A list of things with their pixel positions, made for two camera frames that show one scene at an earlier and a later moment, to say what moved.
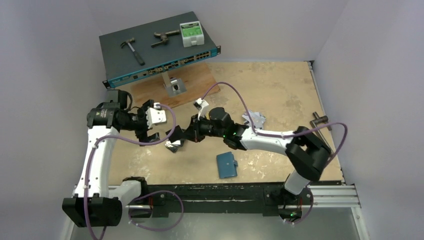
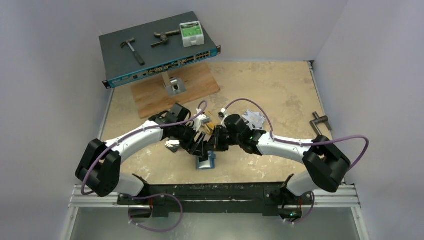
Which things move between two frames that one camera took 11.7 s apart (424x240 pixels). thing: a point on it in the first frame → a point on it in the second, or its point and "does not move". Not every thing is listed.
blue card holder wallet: (226, 165) → (207, 164)
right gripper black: (187, 133) → (214, 140)
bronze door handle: (163, 37) does not move
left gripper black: (142, 134) → (188, 145)
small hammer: (141, 61) does not move
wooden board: (199, 80) does not move
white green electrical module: (192, 33) does not move
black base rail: (267, 197) does not move
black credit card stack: (174, 146) does not move
